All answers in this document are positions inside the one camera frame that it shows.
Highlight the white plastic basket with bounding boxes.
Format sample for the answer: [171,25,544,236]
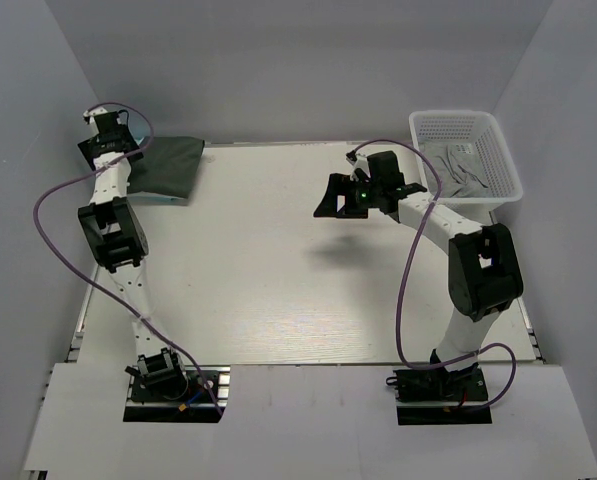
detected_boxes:
[409,110,523,219]

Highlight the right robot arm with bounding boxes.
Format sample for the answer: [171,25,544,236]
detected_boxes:
[313,151,524,399]

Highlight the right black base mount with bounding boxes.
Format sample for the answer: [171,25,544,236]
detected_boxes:
[385,364,492,426]

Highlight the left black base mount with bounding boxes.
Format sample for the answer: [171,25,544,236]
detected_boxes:
[123,367,230,424]

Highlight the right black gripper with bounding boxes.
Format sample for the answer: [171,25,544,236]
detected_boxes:
[314,173,383,219]

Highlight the folded teal t-shirt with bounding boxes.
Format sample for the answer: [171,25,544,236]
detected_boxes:
[127,124,189,205]

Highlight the dark grey t-shirt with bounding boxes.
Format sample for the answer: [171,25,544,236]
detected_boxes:
[125,135,206,199]

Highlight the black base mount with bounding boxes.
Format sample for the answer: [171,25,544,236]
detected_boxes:
[123,367,230,424]
[385,364,492,426]

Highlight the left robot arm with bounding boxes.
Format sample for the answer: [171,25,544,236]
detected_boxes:
[78,107,190,400]

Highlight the light grey t-shirt in basket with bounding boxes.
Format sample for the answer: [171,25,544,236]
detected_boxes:
[419,142,489,198]

